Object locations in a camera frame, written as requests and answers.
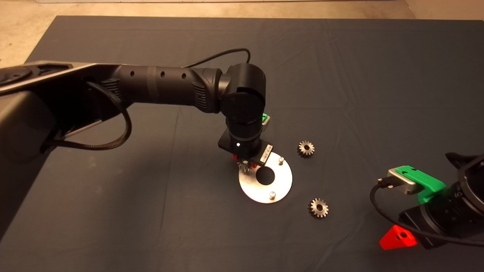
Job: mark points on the round metal carrier plate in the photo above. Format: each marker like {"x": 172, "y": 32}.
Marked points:
{"x": 281, "y": 183}

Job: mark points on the dark grey table cloth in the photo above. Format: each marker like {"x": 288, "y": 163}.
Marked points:
{"x": 340, "y": 75}

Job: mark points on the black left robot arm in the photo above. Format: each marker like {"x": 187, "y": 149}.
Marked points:
{"x": 166, "y": 85}

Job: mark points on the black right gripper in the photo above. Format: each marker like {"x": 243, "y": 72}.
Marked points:
{"x": 446, "y": 219}

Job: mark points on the right green camera mount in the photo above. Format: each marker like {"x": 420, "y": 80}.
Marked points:
{"x": 431, "y": 185}

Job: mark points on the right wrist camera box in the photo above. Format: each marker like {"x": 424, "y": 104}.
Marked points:
{"x": 406, "y": 183}

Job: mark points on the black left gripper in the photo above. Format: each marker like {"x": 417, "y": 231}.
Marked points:
{"x": 239, "y": 149}

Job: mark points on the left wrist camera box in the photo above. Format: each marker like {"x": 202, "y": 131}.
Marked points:
{"x": 267, "y": 121}

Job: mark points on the left green camera mount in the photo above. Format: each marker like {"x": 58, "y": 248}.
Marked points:
{"x": 264, "y": 116}

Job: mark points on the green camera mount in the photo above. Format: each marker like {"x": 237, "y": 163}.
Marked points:
{"x": 264, "y": 116}
{"x": 431, "y": 185}

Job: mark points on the small steel spur gear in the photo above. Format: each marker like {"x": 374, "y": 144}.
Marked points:
{"x": 305, "y": 149}
{"x": 314, "y": 207}
{"x": 244, "y": 168}

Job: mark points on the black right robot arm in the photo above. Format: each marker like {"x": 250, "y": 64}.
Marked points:
{"x": 474, "y": 181}

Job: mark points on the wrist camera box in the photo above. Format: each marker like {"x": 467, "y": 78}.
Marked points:
{"x": 406, "y": 183}
{"x": 267, "y": 121}

